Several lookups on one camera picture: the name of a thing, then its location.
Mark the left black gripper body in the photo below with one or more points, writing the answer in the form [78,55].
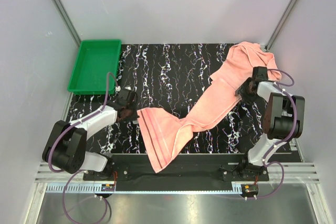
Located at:
[132,114]

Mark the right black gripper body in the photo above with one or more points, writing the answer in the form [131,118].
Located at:
[244,92]

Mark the pink striped towel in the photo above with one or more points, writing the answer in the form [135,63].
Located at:
[165,135]

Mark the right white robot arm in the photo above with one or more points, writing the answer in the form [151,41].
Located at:
[283,120]

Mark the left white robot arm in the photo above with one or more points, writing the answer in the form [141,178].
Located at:
[65,150]

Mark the crumpled pink towel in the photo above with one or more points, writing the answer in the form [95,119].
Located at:
[240,61]

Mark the green plastic tray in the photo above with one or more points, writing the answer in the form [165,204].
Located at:
[95,59]

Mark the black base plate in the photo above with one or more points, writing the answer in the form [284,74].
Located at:
[187,172]

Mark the aluminium frame rail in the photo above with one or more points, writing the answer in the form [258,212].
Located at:
[45,175]

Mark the white slotted cable duct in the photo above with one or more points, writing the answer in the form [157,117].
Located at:
[80,188]

